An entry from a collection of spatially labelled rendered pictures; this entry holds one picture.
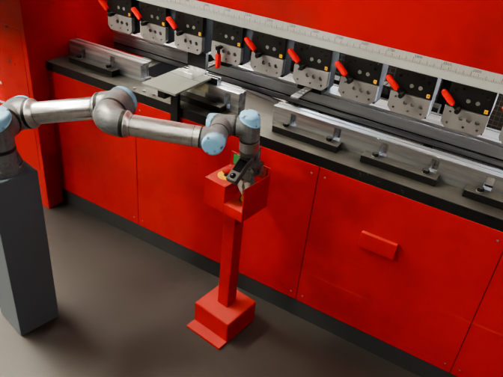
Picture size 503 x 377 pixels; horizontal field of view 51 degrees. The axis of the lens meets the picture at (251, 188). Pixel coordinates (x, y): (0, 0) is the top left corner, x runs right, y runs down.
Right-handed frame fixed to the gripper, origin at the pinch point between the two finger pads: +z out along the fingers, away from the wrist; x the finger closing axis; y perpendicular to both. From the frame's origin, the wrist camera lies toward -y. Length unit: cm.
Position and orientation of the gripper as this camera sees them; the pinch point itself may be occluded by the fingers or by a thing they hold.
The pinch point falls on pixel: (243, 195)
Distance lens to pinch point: 205.2
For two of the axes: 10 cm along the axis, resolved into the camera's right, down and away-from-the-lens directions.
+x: -7.8, -3.9, 4.9
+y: 6.3, -4.4, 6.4
